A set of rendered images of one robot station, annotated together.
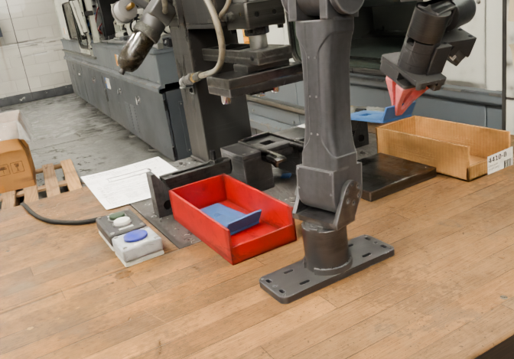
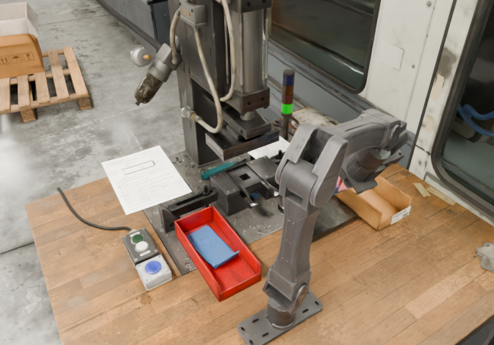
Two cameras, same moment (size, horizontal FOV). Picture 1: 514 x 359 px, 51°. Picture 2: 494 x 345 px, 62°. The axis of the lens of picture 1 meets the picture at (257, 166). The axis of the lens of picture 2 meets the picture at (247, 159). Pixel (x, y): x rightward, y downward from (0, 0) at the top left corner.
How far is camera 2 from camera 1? 0.48 m
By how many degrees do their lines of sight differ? 19
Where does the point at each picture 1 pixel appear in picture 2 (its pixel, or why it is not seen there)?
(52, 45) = not seen: outside the picture
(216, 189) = (206, 215)
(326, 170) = (289, 281)
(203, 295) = (201, 333)
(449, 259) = (355, 321)
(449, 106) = not seen: hidden behind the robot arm
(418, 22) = (366, 157)
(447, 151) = (367, 208)
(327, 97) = (298, 246)
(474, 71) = (398, 111)
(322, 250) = (278, 318)
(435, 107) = not seen: hidden behind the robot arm
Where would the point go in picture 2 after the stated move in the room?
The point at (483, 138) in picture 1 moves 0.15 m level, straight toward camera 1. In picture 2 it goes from (393, 193) to (389, 227)
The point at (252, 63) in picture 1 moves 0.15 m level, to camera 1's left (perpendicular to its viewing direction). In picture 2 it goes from (241, 134) to (184, 137)
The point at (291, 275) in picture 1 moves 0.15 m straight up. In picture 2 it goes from (257, 326) to (258, 283)
